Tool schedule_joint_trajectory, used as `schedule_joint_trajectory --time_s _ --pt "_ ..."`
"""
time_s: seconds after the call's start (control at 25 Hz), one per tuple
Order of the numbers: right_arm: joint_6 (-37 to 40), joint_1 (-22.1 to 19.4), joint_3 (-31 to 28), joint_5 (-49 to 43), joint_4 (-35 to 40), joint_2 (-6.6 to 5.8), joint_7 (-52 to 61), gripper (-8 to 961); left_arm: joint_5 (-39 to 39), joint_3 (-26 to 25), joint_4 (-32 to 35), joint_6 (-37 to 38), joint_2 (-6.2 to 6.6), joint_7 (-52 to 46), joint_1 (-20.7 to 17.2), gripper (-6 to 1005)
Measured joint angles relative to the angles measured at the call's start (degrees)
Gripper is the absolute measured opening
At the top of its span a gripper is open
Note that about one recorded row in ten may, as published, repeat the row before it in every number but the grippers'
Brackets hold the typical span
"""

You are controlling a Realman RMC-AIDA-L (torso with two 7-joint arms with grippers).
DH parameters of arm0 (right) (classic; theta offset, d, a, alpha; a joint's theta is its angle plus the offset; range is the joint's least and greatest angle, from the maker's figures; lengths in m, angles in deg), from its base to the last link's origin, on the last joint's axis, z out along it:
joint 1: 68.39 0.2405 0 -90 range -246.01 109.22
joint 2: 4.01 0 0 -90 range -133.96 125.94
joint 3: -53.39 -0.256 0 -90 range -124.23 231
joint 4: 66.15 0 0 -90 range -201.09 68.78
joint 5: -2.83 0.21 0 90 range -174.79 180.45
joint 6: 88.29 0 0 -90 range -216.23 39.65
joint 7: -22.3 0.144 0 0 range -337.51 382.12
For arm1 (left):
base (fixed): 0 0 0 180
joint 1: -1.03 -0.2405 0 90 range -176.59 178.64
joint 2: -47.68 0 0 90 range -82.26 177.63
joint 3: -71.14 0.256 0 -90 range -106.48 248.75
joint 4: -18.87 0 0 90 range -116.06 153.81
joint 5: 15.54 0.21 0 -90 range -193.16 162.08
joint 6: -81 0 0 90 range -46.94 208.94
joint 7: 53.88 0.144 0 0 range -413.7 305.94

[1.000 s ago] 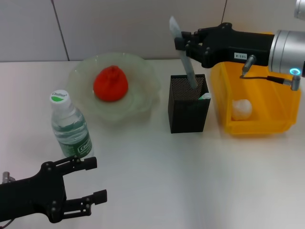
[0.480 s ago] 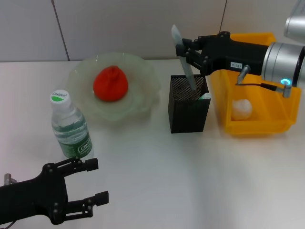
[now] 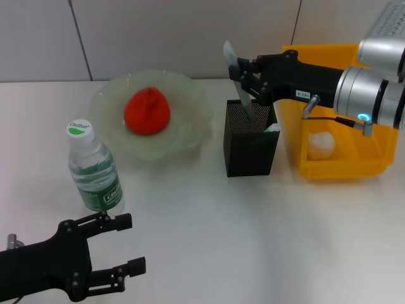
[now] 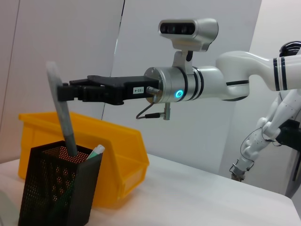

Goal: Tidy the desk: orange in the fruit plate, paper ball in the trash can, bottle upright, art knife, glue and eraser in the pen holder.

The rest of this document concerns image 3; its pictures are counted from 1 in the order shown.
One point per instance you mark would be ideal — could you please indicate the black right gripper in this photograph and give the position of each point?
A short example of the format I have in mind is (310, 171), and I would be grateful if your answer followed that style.
(294, 79)

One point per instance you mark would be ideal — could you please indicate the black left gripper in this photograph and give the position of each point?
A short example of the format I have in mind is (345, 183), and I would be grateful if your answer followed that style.
(44, 266)

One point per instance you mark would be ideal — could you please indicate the grey marker pen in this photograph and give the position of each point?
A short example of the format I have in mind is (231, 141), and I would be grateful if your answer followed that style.
(242, 92)

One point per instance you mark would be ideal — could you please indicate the green utility knife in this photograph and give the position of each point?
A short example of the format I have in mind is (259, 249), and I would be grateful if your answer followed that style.
(272, 128)

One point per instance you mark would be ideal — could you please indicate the clear green-label water bottle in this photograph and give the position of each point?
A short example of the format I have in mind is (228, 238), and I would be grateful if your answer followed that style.
(95, 177)

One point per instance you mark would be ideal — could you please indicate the white paper ball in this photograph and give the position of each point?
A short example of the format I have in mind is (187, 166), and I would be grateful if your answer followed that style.
(321, 145)

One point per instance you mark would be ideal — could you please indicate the red tomato-shaped toy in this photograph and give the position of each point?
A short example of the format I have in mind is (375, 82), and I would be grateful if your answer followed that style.
(147, 111)

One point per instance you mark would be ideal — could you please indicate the green glass fruit plate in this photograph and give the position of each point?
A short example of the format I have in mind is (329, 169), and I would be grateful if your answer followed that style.
(186, 104)

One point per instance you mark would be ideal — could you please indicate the black mesh pen holder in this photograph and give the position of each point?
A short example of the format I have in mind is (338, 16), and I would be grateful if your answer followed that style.
(250, 149)

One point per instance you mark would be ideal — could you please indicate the yellow plastic bin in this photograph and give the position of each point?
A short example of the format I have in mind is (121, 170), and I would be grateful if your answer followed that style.
(341, 161)

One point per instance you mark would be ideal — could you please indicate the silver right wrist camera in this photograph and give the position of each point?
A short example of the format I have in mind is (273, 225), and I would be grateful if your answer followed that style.
(384, 47)

